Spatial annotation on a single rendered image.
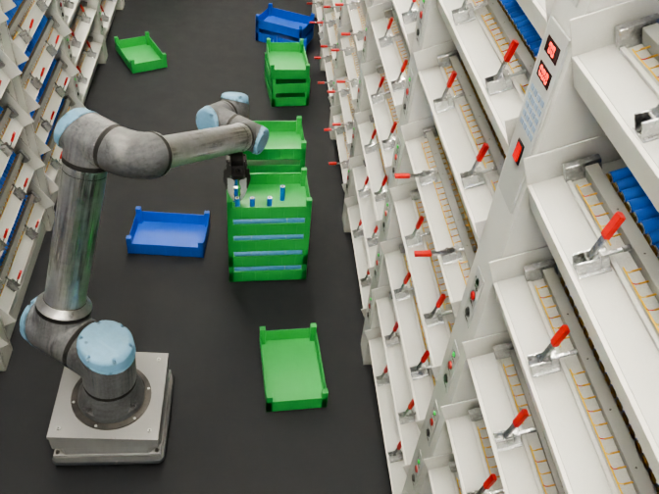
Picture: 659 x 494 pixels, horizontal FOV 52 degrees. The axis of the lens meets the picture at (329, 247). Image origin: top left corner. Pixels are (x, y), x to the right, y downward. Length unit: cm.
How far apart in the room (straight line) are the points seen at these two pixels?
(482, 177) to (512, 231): 26
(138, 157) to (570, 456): 117
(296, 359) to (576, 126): 164
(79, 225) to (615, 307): 136
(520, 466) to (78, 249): 123
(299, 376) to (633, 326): 167
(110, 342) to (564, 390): 130
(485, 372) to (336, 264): 157
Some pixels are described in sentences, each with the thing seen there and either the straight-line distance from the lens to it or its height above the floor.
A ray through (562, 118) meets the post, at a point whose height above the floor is 146.
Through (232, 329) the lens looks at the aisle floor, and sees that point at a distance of 251.
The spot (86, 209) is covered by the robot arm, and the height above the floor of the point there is 77.
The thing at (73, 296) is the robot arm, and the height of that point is 51.
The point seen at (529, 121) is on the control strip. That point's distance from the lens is 102.
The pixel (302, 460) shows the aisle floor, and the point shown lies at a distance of 221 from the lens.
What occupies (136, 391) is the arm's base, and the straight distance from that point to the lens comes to 211.
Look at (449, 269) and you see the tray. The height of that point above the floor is 95.
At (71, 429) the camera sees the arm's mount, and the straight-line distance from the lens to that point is 214.
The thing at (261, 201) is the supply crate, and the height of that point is 32.
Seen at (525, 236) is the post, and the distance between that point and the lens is 109.
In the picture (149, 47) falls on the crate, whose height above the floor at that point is 0.
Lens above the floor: 192
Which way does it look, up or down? 43 degrees down
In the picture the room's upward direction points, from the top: 6 degrees clockwise
